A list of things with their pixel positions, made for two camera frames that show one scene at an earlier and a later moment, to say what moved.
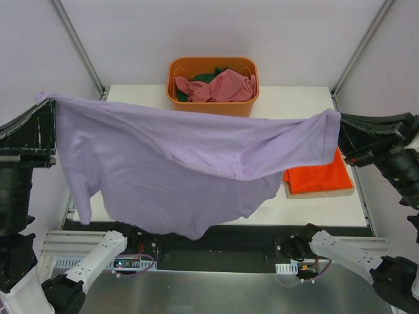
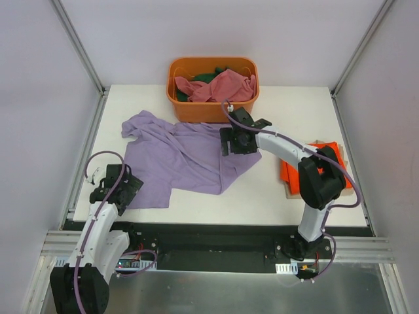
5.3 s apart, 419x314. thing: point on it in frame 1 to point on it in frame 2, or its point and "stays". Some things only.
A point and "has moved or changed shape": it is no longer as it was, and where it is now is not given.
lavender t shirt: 183,174 has moved or changed shape
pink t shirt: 229,85 stays
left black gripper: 25,157 to 131,184
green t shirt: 203,78 stays
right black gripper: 373,152 to 224,141
